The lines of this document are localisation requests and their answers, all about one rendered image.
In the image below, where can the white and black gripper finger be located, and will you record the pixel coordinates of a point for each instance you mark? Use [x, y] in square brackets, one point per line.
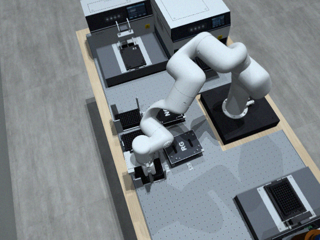
[150, 177]

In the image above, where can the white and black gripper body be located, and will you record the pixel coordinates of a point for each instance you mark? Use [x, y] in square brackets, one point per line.
[151, 169]

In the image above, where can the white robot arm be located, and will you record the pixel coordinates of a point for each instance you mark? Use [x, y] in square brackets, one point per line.
[248, 78]

